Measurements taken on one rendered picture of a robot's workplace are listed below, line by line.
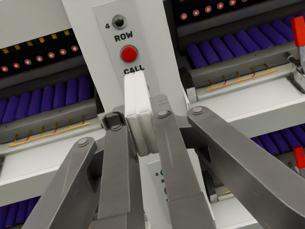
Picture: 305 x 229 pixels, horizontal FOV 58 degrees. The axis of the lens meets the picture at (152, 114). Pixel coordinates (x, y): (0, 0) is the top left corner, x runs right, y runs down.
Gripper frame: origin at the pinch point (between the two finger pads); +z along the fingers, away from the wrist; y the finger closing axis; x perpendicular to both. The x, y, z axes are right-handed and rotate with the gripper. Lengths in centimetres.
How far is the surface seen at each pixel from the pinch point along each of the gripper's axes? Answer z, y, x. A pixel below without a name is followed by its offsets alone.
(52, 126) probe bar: 19.2, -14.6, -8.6
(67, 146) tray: 15.5, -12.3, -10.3
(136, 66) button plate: 11.9, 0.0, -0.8
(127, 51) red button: 11.5, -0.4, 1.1
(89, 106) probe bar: 18.9, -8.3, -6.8
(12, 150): 16.8, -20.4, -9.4
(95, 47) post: 12.1, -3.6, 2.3
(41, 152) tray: 15.7, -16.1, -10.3
